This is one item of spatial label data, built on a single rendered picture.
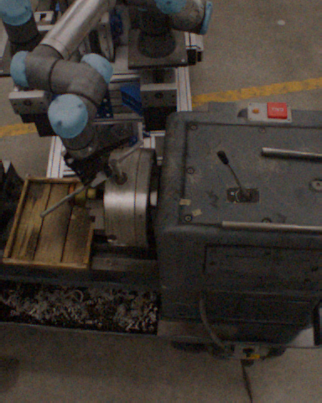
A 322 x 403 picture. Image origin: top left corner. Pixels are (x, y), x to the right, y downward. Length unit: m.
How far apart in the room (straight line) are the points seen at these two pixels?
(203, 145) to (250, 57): 2.28
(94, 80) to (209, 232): 0.50
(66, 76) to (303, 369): 1.87
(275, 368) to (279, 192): 1.28
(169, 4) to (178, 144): 0.40
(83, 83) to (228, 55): 2.68
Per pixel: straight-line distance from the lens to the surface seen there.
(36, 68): 1.03
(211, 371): 2.36
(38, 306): 1.92
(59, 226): 1.69
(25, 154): 3.11
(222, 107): 1.46
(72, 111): 0.91
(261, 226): 1.20
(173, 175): 1.30
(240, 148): 1.36
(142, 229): 1.34
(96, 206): 1.44
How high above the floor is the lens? 2.31
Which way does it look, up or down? 57 degrees down
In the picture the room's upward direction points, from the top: 4 degrees counter-clockwise
